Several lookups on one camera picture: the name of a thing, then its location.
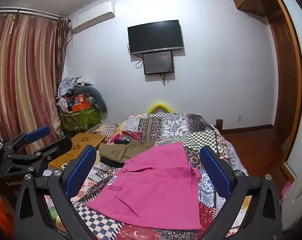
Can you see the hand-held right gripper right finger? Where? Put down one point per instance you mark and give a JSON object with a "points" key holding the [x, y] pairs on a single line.
{"points": [[214, 172]]}

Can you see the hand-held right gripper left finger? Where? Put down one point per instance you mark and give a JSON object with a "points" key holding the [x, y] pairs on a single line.
{"points": [[82, 170]]}

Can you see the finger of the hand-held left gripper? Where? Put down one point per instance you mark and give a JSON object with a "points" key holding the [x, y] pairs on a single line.
{"points": [[57, 146], [37, 133]]}

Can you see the olive pants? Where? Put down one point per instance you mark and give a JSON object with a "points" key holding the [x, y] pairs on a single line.
{"points": [[121, 150]]}

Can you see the pink pants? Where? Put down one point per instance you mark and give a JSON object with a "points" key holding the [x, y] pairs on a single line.
{"points": [[151, 180]]}

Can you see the wooden lap desk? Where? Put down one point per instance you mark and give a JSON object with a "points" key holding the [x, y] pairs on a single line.
{"points": [[85, 140]]}

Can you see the black garment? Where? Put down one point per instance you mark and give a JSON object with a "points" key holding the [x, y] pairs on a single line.
{"points": [[112, 162]]}

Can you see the green cloth covered basket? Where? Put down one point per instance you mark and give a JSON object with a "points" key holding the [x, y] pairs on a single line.
{"points": [[80, 120]]}

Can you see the orange box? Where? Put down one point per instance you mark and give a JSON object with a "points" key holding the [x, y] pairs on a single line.
{"points": [[80, 107]]}

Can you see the beige striped cloth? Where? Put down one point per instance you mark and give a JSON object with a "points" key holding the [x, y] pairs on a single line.
{"points": [[105, 130]]}

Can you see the patchwork quilt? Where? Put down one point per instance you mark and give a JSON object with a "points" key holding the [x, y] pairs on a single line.
{"points": [[176, 130]]}

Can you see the pile of crumpled clothes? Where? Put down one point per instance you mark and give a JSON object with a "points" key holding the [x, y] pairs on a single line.
{"points": [[70, 85]]}

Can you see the red patterned garment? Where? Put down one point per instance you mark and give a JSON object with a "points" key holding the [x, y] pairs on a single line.
{"points": [[129, 135]]}

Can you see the striped pink curtain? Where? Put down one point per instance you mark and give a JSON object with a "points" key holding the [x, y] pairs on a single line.
{"points": [[23, 75]]}

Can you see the grey neck pillow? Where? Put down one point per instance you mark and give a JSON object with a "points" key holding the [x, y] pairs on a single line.
{"points": [[99, 101]]}

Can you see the white panel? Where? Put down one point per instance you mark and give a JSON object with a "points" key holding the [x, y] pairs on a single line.
{"points": [[293, 200]]}

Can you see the yellow foam bed guard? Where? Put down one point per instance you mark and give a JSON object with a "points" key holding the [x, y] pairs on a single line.
{"points": [[161, 106]]}

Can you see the small black monitor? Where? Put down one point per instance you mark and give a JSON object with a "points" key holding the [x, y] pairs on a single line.
{"points": [[158, 62]]}

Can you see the white air conditioner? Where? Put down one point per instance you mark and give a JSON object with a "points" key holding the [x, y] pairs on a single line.
{"points": [[93, 17]]}

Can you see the wooden bed post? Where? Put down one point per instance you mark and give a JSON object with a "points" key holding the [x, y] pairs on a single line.
{"points": [[219, 125]]}

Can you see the white curtain rail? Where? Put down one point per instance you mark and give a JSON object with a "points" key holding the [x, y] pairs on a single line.
{"points": [[25, 12]]}

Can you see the black wall television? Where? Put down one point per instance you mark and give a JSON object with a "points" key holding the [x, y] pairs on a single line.
{"points": [[154, 36]]}

